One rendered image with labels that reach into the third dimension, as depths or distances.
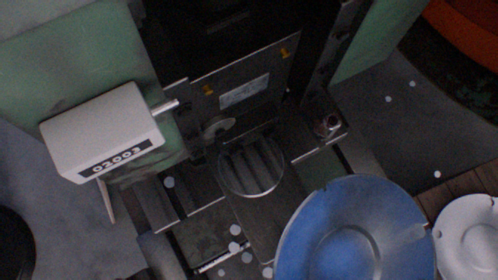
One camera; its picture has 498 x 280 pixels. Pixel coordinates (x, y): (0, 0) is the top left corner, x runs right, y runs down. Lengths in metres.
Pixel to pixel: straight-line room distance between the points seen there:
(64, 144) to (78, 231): 1.40
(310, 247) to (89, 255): 1.07
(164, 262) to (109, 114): 0.70
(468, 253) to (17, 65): 1.28
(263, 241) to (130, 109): 0.57
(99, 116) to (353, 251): 0.47
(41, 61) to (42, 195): 1.52
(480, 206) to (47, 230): 1.37
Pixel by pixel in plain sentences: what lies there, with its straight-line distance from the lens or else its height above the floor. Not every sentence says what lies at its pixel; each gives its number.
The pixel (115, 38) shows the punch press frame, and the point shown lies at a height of 1.39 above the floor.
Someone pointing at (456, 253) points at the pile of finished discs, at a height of 0.36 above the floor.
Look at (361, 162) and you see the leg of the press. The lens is 1.05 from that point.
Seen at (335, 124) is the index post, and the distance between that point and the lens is 0.89.
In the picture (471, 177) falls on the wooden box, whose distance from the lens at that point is 1.47.
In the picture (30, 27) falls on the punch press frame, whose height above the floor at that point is 1.43.
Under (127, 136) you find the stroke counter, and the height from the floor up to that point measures 1.33.
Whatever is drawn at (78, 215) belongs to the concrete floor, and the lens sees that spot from 1.72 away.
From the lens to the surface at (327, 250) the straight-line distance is 0.73.
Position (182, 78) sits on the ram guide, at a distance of 0.39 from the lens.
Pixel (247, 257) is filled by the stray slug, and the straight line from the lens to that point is 0.98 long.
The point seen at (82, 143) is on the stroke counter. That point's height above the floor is 1.33.
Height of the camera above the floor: 1.63
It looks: 75 degrees down
